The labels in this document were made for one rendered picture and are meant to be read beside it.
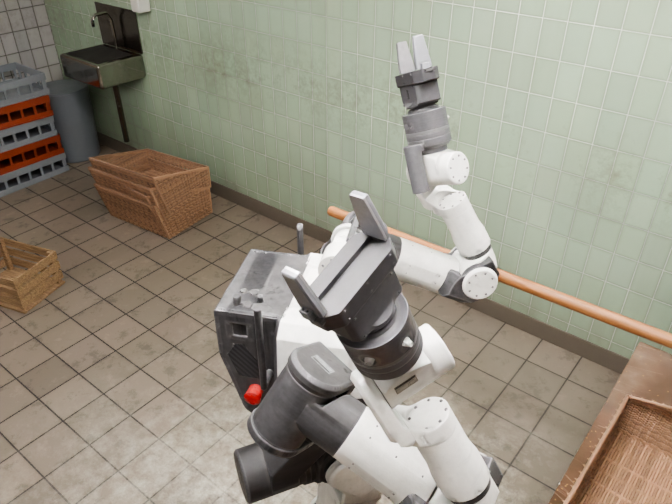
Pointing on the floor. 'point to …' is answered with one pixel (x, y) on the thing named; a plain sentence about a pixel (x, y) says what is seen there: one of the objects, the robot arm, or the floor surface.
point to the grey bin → (74, 119)
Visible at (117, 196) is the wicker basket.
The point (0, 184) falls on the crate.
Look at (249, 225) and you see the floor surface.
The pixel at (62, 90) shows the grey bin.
